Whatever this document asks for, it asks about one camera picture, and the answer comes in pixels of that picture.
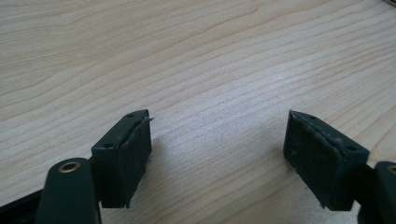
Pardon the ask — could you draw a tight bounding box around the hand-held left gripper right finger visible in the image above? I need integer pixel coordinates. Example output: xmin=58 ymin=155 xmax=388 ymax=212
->
xmin=282 ymin=109 xmax=371 ymax=212

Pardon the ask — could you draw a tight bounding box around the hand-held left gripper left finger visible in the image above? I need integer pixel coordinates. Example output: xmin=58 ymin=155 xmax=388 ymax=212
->
xmin=91 ymin=108 xmax=153 ymax=209

